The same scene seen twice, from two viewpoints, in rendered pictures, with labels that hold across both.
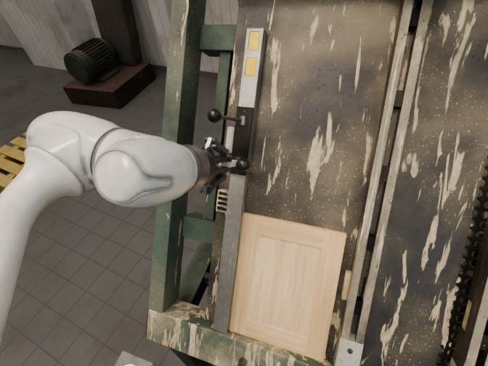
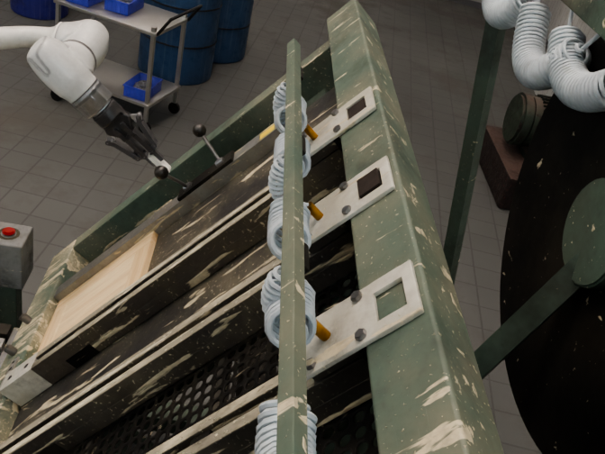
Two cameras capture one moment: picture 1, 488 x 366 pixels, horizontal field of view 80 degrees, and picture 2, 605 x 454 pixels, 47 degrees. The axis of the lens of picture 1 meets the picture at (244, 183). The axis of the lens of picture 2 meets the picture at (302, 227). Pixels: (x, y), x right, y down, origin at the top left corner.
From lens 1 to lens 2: 1.59 m
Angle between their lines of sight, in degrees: 44
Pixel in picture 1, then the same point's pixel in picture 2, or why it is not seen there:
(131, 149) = (47, 41)
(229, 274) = (101, 258)
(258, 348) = (38, 322)
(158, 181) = (40, 64)
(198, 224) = not seen: hidden behind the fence
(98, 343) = not seen: hidden behind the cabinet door
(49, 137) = (68, 24)
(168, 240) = (130, 204)
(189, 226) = not seen: hidden behind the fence
